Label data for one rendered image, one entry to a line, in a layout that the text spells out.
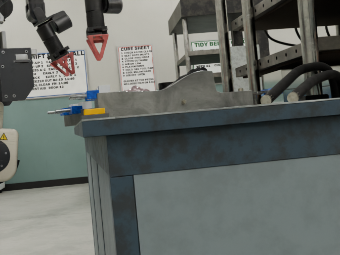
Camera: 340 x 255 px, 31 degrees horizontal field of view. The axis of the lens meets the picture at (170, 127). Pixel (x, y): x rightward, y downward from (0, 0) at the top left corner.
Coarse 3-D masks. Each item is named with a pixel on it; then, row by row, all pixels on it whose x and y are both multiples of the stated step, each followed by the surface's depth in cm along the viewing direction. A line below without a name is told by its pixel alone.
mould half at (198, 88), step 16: (192, 80) 196; (208, 80) 197; (112, 96) 192; (128, 96) 193; (144, 96) 194; (160, 96) 195; (176, 96) 195; (192, 96) 196; (208, 96) 197; (224, 96) 198; (240, 96) 199; (112, 112) 192; (128, 112) 193; (144, 112) 194; (160, 112) 195
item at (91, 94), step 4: (100, 88) 197; (104, 88) 198; (108, 88) 198; (88, 92) 197; (92, 92) 197; (96, 92) 198; (100, 92) 197; (104, 92) 198; (72, 96) 198; (76, 96) 198; (80, 96) 198; (84, 96) 198; (88, 96) 197; (92, 96) 197; (96, 96) 198
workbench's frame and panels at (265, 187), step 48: (96, 144) 184; (144, 144) 133; (192, 144) 134; (240, 144) 136; (288, 144) 138; (336, 144) 140; (96, 192) 226; (144, 192) 133; (192, 192) 135; (240, 192) 136; (288, 192) 138; (336, 192) 140; (96, 240) 281; (144, 240) 133; (192, 240) 134; (240, 240) 136; (288, 240) 138; (336, 240) 140
